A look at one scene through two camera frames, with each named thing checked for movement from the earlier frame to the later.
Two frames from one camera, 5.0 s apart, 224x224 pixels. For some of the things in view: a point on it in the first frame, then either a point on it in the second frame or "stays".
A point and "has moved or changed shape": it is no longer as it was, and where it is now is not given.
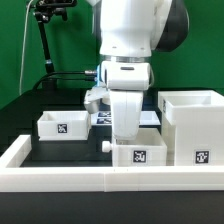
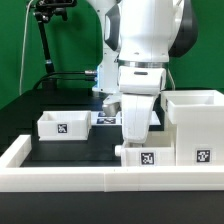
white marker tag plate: (146, 117) stays
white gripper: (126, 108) -> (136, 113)
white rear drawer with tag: (64, 125) stays
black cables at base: (71, 75) stays
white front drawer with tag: (148, 149) has moved or changed shape
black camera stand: (44, 11) stays
